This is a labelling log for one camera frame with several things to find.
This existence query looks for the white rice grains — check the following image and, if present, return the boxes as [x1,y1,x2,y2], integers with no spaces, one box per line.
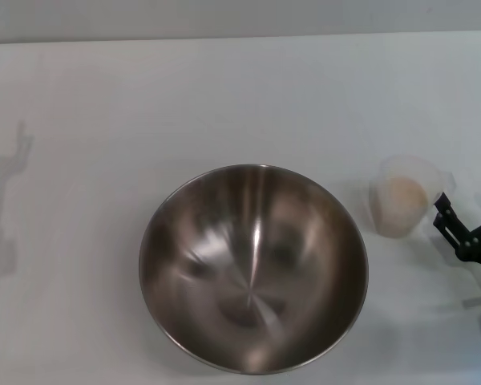
[374,176,429,237]

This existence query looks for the clear plastic measuring cup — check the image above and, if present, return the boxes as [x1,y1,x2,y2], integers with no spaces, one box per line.
[367,155,457,239]

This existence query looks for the stainless steel mixing bowl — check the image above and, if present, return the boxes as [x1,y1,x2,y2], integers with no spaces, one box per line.
[138,163,370,376]

